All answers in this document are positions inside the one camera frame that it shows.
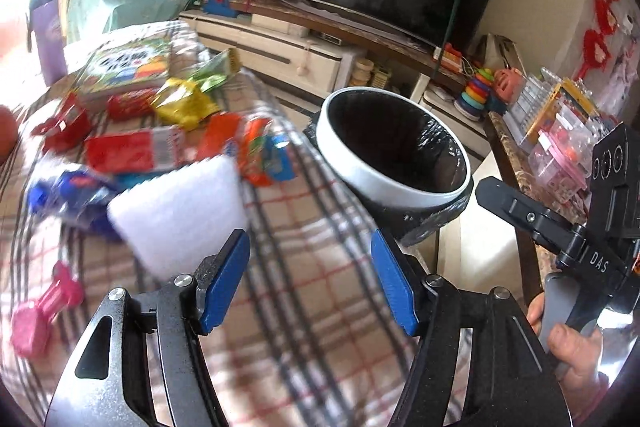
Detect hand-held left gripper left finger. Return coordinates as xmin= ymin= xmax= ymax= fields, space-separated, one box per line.
xmin=45 ymin=229 xmax=251 ymax=427

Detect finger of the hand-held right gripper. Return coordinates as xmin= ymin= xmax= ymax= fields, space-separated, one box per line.
xmin=474 ymin=177 xmax=586 ymax=268

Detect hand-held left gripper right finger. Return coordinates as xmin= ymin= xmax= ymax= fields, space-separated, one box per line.
xmin=370 ymin=229 xmax=573 ymax=427

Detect white foam block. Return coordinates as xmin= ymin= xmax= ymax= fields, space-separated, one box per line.
xmin=107 ymin=157 xmax=249 ymax=280

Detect white bin with black bag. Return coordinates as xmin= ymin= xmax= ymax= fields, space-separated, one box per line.
xmin=302 ymin=88 xmax=473 ymax=248

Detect yellow snack packet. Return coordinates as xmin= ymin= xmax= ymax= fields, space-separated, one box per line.
xmin=152 ymin=78 xmax=223 ymax=132

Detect small red packet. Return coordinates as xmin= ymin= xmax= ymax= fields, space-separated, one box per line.
xmin=31 ymin=93 xmax=93 ymax=152

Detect person's right hand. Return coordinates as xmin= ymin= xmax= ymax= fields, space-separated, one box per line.
xmin=526 ymin=294 xmax=608 ymax=413

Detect wooden side table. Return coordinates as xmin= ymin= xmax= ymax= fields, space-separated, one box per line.
xmin=482 ymin=112 xmax=591 ymax=303

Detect pink clear storage box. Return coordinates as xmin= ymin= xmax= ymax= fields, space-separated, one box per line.
xmin=527 ymin=132 xmax=596 ymax=202

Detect yellow rimmed clear box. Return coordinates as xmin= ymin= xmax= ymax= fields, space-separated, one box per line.
xmin=522 ymin=79 xmax=601 ymax=148

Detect clear plastic storage box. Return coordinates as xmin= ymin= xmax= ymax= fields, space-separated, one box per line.
xmin=502 ymin=74 xmax=561 ymax=142

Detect pink pig toy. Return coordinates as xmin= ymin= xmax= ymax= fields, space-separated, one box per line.
xmin=492 ymin=68 xmax=525 ymax=105

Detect orange snack packet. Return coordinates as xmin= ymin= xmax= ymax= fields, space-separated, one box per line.
xmin=197 ymin=113 xmax=298 ymax=186

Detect large red snack packet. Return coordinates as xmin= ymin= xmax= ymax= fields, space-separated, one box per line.
xmin=84 ymin=127 xmax=188 ymax=175

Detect blue snack packet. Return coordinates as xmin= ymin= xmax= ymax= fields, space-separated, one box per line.
xmin=27 ymin=169 xmax=121 ymax=240

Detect pink plastic toy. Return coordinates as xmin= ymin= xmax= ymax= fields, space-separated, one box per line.
xmin=10 ymin=261 xmax=85 ymax=360

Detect red snack can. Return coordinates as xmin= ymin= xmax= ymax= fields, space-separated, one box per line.
xmin=106 ymin=88 xmax=161 ymax=122

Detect green snack packet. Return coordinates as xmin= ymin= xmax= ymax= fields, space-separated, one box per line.
xmin=187 ymin=48 xmax=242 ymax=94

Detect colourful puzzle box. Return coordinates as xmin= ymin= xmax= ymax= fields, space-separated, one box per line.
xmin=75 ymin=34 xmax=173 ymax=110

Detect white and wood television stand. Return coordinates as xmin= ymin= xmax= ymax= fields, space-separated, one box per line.
xmin=179 ymin=0 xmax=496 ymax=158

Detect purple water bottle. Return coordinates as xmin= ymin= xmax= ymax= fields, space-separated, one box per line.
xmin=25 ymin=0 xmax=68 ymax=88

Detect rainbow ring stacker toy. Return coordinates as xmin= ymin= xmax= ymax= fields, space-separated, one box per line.
xmin=455 ymin=68 xmax=495 ymax=122

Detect red paper wall decorations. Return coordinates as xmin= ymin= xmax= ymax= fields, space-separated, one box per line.
xmin=575 ymin=0 xmax=626 ymax=80

